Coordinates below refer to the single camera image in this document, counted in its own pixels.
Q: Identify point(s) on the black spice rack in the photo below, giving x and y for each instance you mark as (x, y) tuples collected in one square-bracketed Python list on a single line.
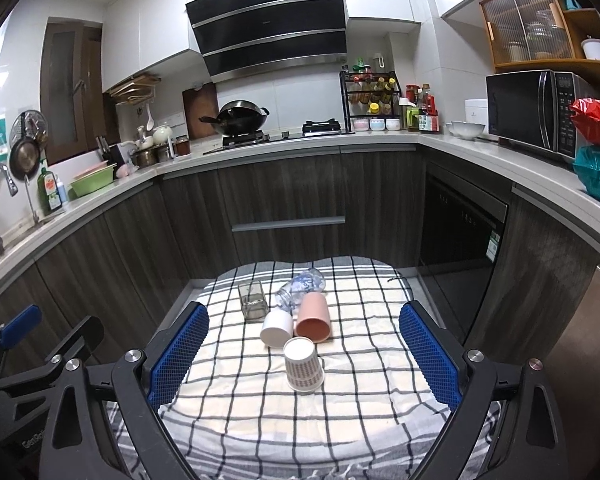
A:
[(372, 100)]

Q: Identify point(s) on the pink cup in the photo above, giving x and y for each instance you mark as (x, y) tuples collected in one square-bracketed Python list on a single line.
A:
[(312, 317)]

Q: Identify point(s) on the dark wood base cabinets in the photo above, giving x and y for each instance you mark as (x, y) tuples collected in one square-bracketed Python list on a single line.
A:
[(280, 195)]

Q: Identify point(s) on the white upper cabinets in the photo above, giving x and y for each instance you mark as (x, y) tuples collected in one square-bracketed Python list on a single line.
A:
[(145, 20)]

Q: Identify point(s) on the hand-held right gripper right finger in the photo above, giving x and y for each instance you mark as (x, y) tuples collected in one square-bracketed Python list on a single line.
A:
[(430, 357)]

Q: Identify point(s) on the white rice cooker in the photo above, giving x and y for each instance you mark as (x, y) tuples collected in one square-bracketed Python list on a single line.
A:
[(476, 116)]

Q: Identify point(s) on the black microwave oven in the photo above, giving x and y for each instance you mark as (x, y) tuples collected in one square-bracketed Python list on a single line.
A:
[(525, 110)]

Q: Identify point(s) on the knife block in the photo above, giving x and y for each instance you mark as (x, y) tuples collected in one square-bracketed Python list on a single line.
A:
[(111, 152)]

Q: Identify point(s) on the white cup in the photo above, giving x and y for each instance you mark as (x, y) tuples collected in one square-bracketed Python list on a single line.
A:
[(276, 329)]

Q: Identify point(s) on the clear square glass cup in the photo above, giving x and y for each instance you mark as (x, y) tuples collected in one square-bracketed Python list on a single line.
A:
[(253, 302)]

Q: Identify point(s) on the white bowl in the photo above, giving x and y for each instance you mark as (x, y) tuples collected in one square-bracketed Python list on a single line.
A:
[(466, 130)]

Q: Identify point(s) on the black gas cooktop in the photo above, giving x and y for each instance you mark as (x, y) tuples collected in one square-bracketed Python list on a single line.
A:
[(290, 136)]

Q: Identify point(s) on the green dish soap bottle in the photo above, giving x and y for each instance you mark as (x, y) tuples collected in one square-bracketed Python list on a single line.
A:
[(47, 192)]

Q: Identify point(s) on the hanging frying pan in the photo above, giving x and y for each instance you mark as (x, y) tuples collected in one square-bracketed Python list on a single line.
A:
[(24, 157)]

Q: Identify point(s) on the black range hood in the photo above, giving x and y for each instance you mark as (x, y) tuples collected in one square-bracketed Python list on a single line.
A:
[(275, 25)]

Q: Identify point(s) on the wooden wall cabinet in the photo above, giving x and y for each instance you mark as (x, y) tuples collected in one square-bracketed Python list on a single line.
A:
[(530, 25)]

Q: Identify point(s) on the black dishwasher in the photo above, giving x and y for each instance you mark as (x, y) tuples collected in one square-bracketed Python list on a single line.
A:
[(460, 250)]

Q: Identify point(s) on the brown cutting board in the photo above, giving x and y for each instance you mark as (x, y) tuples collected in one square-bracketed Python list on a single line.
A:
[(200, 110)]

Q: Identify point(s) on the black wok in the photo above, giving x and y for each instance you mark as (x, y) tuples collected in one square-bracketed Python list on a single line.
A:
[(242, 116)]

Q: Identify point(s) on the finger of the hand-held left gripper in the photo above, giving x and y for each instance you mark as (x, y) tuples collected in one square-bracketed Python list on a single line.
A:
[(70, 340), (22, 322)]

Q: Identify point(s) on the white teapot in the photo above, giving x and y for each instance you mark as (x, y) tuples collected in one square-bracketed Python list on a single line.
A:
[(162, 134)]

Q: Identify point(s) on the green plastic basin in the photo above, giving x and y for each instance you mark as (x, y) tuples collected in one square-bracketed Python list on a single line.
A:
[(92, 182)]

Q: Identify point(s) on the white pot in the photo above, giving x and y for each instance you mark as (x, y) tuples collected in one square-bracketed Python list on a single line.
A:
[(596, 49)]

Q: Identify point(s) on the red plastic bag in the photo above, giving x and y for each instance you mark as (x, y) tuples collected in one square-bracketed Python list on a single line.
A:
[(597, 120)]

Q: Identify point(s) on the brown framed window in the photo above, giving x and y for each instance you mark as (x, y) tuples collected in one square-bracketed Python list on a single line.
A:
[(65, 90)]

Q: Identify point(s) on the black white checkered cloth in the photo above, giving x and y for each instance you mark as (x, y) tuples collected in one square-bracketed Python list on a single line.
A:
[(360, 410)]

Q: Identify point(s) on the patterned paper cup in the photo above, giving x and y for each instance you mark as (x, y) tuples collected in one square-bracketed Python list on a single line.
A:
[(304, 367)]

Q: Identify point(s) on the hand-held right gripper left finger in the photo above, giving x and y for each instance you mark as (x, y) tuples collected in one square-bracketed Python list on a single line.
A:
[(179, 357)]

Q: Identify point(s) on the cluster of sauce bottles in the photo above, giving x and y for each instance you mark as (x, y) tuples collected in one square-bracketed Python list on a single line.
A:
[(422, 110)]

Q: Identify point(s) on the hanging wooden board rack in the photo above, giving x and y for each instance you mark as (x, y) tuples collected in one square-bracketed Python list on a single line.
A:
[(132, 89)]

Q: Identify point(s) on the clear plastic bottle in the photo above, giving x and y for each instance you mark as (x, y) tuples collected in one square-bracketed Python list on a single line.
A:
[(300, 285)]

